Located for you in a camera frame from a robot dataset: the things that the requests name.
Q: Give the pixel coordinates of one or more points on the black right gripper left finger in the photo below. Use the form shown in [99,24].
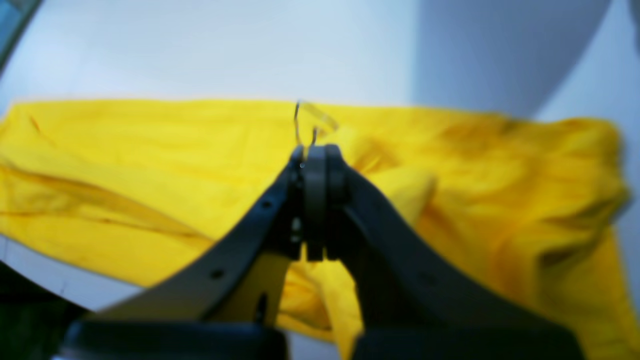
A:
[221,306]

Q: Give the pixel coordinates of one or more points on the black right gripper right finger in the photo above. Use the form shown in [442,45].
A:
[414,304]

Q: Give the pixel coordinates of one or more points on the orange yellow t-shirt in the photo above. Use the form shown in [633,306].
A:
[137,189]

